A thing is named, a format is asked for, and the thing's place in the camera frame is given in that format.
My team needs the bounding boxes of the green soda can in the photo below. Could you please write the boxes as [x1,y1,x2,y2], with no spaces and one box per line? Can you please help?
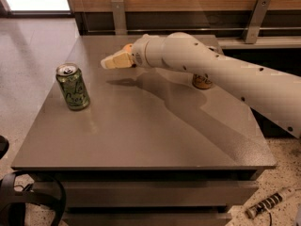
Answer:
[55,63,90,110]

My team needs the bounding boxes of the black headphones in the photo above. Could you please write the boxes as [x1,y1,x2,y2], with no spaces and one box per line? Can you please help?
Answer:
[0,171,66,226]

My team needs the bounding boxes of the white power strip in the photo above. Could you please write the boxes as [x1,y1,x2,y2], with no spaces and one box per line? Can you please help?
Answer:
[246,187,295,219]

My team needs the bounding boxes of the orange fruit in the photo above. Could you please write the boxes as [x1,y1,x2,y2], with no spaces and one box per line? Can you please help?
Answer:
[123,43,133,54]

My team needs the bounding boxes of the right metal bracket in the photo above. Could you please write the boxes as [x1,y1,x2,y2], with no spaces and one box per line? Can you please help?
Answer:
[242,0,271,44]

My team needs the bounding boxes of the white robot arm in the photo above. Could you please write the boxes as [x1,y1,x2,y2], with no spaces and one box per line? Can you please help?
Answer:
[101,32,301,137]

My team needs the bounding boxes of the black round object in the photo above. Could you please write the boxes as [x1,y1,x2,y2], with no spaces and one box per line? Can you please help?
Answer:
[0,136,9,159]

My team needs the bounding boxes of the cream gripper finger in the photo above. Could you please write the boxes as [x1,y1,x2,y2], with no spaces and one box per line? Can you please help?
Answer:
[101,54,134,70]
[114,49,129,55]

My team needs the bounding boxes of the metal bracket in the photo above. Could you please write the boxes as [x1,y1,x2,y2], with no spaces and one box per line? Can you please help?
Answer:
[111,0,128,35]
[242,0,271,44]

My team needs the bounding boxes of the left metal bracket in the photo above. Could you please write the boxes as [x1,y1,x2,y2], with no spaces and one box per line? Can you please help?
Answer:
[111,0,128,35]

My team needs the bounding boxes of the gold soda can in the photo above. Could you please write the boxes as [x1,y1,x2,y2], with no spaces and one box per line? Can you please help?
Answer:
[192,74,213,89]

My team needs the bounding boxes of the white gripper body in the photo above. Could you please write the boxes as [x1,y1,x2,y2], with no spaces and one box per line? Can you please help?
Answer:
[131,34,157,68]

